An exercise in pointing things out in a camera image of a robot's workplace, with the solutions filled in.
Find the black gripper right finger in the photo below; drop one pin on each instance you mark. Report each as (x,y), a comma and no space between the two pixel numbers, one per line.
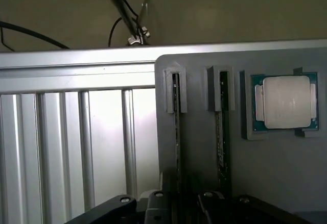
(212,208)

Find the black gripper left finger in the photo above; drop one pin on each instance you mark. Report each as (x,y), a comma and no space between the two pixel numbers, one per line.
(158,206)

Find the grey parts rack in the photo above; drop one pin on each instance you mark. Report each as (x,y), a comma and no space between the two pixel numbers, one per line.
(268,170)

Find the silver CPU chip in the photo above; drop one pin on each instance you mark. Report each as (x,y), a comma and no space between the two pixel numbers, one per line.
(283,101)

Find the silver stand pole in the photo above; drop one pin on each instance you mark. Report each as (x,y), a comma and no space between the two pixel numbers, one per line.
(122,9)

